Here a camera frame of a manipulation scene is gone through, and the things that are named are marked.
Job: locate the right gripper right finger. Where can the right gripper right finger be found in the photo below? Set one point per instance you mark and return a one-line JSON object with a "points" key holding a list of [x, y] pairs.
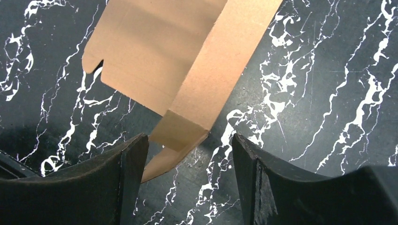
{"points": [[273, 191]]}

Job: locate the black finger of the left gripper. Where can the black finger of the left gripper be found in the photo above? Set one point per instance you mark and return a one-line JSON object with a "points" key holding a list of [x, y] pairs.
{"points": [[10, 168]]}

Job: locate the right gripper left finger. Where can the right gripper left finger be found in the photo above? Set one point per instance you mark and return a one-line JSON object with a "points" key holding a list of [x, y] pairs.
{"points": [[99, 191]]}

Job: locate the brown cardboard box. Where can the brown cardboard box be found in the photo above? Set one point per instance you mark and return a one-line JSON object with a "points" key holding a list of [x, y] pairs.
{"points": [[179, 58]]}

